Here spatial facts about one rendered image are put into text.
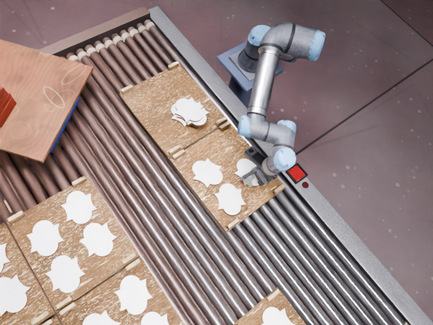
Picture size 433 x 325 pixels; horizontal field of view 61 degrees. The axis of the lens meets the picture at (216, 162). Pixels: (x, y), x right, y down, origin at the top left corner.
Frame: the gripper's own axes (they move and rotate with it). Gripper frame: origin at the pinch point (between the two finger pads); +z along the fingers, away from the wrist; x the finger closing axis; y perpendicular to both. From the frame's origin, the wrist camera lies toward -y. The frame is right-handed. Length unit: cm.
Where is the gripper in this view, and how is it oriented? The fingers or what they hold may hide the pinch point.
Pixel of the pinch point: (249, 171)
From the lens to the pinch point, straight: 166.7
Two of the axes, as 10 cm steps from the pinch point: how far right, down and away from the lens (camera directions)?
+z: -2.7, 2.2, 9.4
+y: 5.6, 8.3, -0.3
